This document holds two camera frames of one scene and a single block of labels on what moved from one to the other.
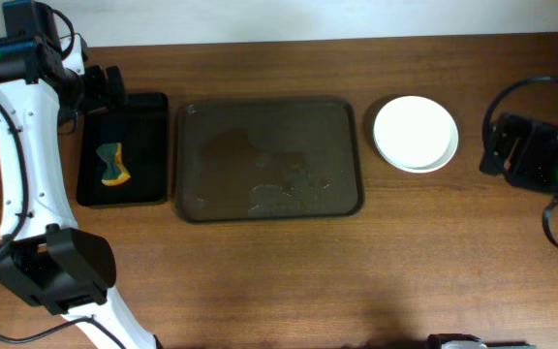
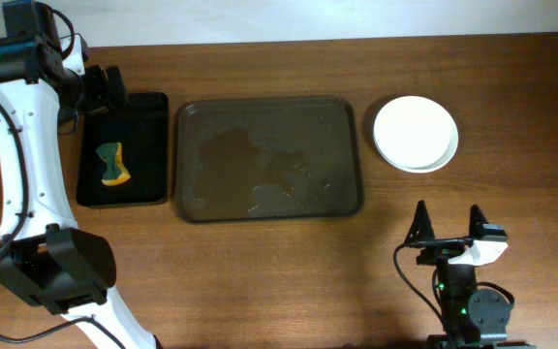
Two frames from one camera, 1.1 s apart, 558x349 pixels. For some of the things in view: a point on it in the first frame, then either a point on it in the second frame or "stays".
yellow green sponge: x=115 y=172 stays
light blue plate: x=446 y=155 stays
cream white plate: x=412 y=131 stays
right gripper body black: x=494 y=143 -> x=445 y=249
